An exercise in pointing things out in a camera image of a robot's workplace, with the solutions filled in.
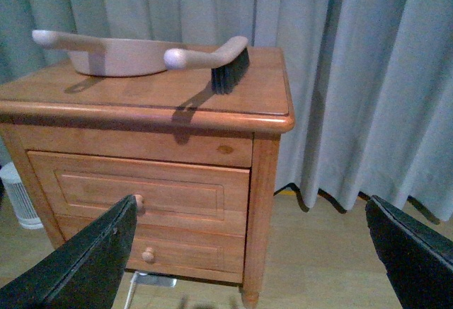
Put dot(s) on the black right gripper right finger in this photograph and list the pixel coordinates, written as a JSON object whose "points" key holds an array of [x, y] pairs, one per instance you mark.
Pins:
{"points": [[417, 259]]}

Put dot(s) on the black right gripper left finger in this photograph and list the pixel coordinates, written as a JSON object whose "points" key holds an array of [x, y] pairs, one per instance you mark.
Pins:
{"points": [[84, 272]]}

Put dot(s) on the beige plastic dustpan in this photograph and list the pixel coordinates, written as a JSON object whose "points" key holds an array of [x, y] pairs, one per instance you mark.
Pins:
{"points": [[108, 57]]}

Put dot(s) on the beige hand brush black bristles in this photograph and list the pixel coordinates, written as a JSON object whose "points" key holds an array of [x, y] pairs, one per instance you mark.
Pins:
{"points": [[228, 64]]}

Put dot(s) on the white power strip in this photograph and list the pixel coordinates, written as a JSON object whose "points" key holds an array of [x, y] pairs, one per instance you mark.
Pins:
{"points": [[154, 280]]}

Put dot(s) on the lower wooden drawer knob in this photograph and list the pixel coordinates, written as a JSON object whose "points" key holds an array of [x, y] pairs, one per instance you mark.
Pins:
{"points": [[148, 255]]}

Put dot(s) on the wooden drawer knob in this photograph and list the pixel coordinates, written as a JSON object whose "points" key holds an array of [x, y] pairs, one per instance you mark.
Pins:
{"points": [[148, 255], [140, 203]]}

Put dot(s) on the upper wooden drawer knob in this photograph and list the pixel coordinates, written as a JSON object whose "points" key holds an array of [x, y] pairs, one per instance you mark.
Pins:
{"points": [[140, 203]]}

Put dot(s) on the wooden nightstand cabinet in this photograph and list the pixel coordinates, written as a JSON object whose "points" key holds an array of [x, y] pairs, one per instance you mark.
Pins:
{"points": [[205, 164]]}

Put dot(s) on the grey-blue curtain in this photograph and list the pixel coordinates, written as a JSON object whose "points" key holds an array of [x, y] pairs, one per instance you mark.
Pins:
{"points": [[371, 80]]}

